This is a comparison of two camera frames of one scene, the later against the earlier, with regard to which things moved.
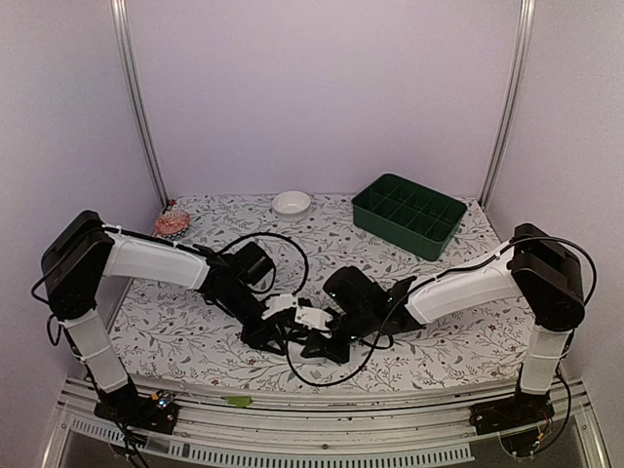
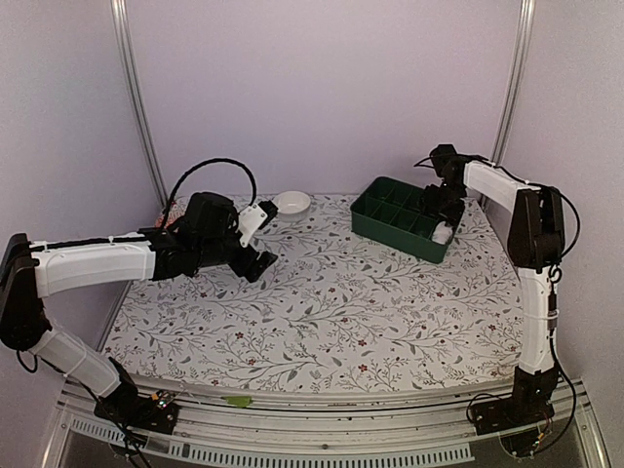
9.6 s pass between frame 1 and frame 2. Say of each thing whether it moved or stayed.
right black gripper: moved
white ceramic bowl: stayed
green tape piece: stayed
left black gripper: moved
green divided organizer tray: stayed
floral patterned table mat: stayed
